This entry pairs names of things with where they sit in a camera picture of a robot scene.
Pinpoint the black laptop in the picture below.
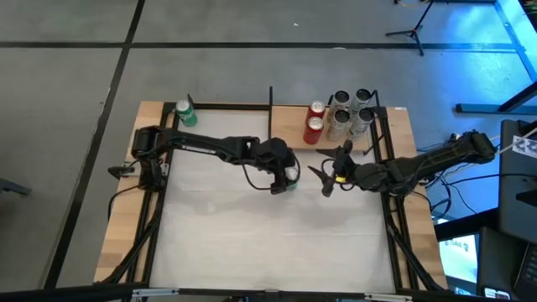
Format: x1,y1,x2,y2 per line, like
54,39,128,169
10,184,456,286
477,226,537,302

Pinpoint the black cable bundle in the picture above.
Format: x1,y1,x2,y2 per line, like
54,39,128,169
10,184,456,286
414,133,504,221

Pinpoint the Celsius can with pineapple print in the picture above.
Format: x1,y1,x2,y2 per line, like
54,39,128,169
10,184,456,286
326,108,352,143

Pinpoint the green Sprite can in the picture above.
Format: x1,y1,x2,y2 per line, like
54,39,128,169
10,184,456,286
284,166,302,191
175,98,199,128

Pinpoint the black metal table frame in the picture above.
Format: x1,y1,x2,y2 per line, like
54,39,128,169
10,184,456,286
94,86,450,302

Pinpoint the black base cable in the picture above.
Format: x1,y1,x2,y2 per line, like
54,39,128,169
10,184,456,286
107,184,142,221

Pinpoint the grey floor object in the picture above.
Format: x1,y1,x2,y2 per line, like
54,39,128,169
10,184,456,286
0,178,33,197

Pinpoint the lit monitor screen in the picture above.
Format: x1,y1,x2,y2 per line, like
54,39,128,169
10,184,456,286
438,233,480,294

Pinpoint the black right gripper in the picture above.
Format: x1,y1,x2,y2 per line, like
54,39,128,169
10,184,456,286
307,139,358,197

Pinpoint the black computer case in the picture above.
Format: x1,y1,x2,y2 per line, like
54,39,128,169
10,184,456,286
498,119,537,244

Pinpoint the black cable connector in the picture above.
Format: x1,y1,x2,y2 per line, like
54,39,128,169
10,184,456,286
107,165,136,180

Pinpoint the silver frame bracket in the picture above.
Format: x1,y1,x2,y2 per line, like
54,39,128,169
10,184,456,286
363,292,413,302
132,288,180,299

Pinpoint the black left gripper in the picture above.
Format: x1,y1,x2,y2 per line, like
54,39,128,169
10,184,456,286
268,157,300,195

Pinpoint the black tripod stand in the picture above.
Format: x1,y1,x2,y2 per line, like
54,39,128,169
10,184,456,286
385,0,435,56

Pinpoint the wooden shelf board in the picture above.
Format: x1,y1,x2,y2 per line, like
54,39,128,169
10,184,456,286
271,104,373,151

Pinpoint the Celsius can with yellow label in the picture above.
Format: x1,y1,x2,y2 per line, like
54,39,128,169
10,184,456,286
328,90,352,117

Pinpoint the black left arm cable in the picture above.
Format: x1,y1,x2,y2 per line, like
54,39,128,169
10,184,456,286
242,161,276,192

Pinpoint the white marker paper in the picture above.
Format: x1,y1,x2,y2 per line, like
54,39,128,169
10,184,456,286
512,134,537,159

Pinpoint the red Coca-Cola can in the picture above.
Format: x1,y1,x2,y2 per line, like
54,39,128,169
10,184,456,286
305,100,327,125
302,116,325,145

